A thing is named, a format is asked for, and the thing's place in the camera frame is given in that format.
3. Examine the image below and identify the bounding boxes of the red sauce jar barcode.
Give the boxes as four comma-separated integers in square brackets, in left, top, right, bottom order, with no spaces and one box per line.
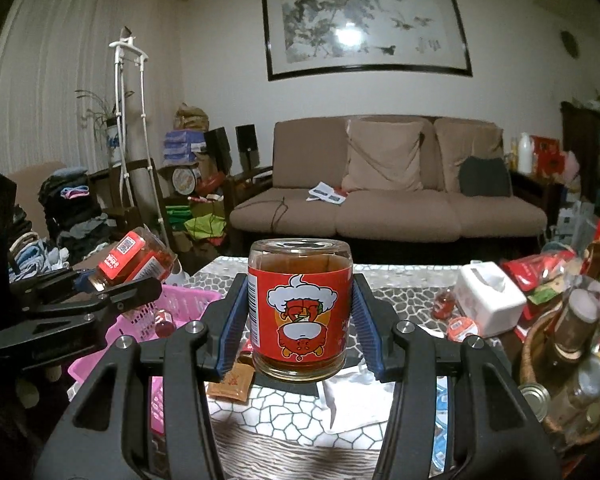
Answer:
[154,309,176,338]

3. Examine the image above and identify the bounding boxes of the dark green cushion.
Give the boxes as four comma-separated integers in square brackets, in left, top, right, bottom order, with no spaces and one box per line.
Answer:
[458,156,512,197]

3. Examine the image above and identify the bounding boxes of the framed ink painting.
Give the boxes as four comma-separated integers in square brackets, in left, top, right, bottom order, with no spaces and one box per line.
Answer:
[261,0,472,81]

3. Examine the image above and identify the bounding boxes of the pink plastic basket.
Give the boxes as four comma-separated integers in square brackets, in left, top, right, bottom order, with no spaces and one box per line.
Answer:
[66,284,224,436]

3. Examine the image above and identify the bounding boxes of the red lidded cup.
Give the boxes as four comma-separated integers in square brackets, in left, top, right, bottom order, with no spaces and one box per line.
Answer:
[446,316,480,342]

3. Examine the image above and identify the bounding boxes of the red sauce jar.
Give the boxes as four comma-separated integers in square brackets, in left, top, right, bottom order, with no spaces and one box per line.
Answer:
[248,238,353,382]

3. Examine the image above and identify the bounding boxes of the papers on sofa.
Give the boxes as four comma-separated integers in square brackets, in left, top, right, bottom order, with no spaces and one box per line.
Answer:
[306,182,346,206]

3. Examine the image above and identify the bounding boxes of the silver foil pouch front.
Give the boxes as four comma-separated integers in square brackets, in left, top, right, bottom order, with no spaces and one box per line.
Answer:
[316,360,394,434]

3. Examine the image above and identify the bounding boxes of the tan sofa cushion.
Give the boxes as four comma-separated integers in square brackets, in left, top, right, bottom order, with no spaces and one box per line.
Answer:
[341,119,424,192]

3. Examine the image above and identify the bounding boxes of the brown three-seat sofa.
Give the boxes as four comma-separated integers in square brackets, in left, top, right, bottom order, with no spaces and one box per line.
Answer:
[228,115,547,243]

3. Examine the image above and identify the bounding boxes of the white garment steamer stand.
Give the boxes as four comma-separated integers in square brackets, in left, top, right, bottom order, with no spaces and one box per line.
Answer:
[109,26,175,252]

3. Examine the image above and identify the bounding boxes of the potted plant blue vase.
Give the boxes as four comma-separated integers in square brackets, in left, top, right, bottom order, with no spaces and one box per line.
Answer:
[74,89,122,167]

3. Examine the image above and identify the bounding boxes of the brown tea packet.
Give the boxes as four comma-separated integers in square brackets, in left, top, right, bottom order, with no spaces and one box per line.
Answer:
[207,362,254,403]

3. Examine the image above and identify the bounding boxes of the white tissue box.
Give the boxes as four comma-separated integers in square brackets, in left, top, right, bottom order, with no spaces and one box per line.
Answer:
[454,261,527,337]

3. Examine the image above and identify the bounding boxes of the small red jar by tissue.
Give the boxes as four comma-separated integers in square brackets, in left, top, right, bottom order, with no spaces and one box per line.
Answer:
[431,288,456,320]

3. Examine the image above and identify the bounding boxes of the pile of folded clothes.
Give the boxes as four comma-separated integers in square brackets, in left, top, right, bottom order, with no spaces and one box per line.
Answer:
[7,166,112,283]

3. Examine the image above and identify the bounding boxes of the brown armchair left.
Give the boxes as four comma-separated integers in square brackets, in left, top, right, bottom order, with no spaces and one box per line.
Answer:
[7,160,66,237]

